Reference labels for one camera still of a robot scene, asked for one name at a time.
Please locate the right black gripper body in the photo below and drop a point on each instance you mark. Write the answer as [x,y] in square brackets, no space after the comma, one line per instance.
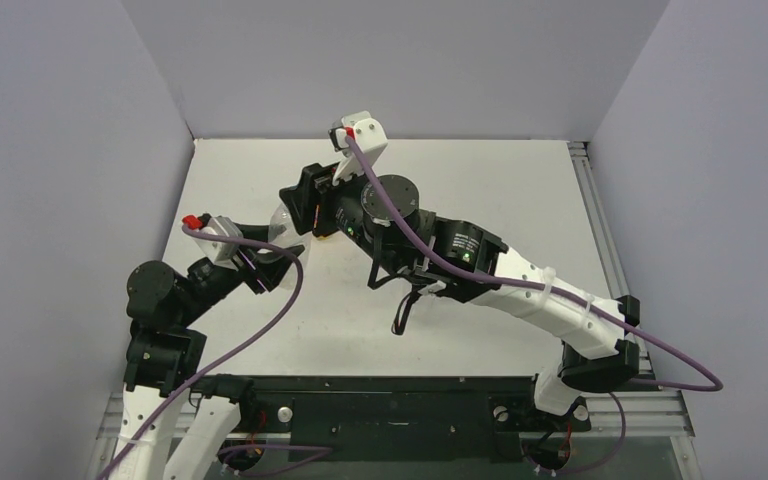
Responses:
[317,201]

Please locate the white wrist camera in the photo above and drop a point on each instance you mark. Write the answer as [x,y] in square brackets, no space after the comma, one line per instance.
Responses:
[213,233]
[357,131]

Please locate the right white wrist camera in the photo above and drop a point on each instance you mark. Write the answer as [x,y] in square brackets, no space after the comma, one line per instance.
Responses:
[357,131]

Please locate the tall clear bottle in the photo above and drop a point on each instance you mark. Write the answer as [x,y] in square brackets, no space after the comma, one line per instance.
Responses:
[281,233]

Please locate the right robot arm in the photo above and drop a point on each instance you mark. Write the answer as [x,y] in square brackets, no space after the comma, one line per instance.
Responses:
[472,265]

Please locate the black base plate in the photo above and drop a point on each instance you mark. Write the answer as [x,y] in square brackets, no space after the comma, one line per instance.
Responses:
[390,419]

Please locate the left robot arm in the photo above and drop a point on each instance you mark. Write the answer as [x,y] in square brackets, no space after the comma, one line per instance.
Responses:
[176,412]

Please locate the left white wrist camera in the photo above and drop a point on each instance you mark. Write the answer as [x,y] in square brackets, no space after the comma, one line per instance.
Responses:
[213,233]

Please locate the aluminium frame rail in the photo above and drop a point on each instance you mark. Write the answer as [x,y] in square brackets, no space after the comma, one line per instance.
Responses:
[605,245]

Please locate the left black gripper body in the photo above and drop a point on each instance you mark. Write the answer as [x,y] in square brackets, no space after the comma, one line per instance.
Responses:
[249,270]

